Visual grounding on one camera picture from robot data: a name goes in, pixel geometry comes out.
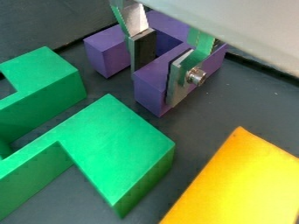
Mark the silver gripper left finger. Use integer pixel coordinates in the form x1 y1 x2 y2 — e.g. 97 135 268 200
109 0 156 73

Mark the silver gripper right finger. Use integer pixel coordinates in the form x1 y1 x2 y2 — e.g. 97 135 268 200
165 28 215 108

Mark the purple U-shaped block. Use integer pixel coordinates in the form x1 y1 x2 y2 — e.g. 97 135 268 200
83 10 230 118

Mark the green S-shaped block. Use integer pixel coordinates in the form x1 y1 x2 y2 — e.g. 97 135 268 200
0 47 175 220

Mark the yellow long bar block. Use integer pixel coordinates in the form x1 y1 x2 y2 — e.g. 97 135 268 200
159 128 299 224

